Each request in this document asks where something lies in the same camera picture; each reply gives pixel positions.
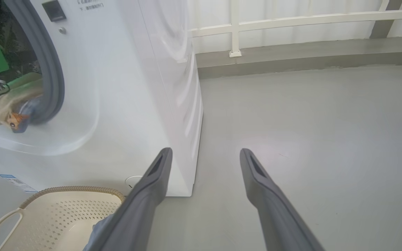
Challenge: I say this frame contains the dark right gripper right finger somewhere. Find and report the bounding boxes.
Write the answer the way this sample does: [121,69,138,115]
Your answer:
[240,148,325,251]

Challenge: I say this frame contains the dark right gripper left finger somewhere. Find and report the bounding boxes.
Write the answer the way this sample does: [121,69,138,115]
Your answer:
[95,147,173,251]

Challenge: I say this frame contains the blue cartoon print garment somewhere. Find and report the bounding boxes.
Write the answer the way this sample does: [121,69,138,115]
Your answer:
[0,72,44,134]
[83,213,118,251]

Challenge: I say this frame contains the washing machine drum opening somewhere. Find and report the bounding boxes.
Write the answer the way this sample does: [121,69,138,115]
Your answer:
[0,0,43,115]

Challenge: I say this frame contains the grey rubber door seal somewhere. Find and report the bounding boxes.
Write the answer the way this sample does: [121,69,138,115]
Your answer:
[4,0,65,124]

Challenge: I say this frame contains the black door lock slot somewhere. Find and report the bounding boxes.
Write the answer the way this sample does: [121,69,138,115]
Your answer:
[42,0,66,22]

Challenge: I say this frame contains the white front-load washing machine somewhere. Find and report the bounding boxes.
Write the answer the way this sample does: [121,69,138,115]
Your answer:
[0,0,203,197]

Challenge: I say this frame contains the round white filter cover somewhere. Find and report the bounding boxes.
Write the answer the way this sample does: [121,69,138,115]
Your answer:
[125,175,144,189]

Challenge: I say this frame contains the cream perforated laundry basket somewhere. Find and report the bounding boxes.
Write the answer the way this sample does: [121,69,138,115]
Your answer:
[0,186,126,251]

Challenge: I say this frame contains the blue energy label sticker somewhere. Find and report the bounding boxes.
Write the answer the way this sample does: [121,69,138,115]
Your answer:
[0,174,39,194]

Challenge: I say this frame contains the white metal railing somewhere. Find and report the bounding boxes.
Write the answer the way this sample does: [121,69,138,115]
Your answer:
[187,0,402,58]

